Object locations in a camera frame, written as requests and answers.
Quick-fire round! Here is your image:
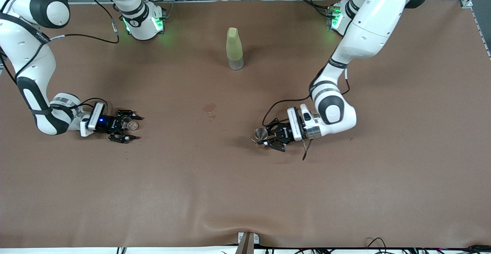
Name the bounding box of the clear glass measuring beaker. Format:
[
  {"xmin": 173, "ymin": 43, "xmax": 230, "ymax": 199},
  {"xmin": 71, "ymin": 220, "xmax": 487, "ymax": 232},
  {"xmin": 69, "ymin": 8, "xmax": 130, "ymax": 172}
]
[{"xmin": 120, "ymin": 116, "xmax": 139, "ymax": 131}]

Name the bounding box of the brown table cloth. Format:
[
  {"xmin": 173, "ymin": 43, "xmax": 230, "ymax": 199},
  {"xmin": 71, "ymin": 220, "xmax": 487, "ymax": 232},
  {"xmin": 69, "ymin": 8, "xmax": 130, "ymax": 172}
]
[{"xmin": 0, "ymin": 0, "xmax": 491, "ymax": 249}]

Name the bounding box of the green bottle with glass base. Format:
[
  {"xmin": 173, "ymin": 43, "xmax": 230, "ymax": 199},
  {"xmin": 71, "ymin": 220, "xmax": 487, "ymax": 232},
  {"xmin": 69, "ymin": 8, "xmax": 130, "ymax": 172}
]
[{"xmin": 226, "ymin": 27, "xmax": 244, "ymax": 71}]

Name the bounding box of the metal table edge bracket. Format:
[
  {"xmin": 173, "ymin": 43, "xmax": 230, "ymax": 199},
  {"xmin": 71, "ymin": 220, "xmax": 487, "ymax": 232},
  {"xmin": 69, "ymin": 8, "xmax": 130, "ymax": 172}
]
[{"xmin": 237, "ymin": 232, "xmax": 260, "ymax": 254}]

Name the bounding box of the thin black cable loop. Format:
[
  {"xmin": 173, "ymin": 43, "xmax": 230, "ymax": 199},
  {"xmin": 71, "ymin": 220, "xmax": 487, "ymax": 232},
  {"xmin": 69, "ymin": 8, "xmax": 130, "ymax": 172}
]
[{"xmin": 364, "ymin": 238, "xmax": 387, "ymax": 254}]

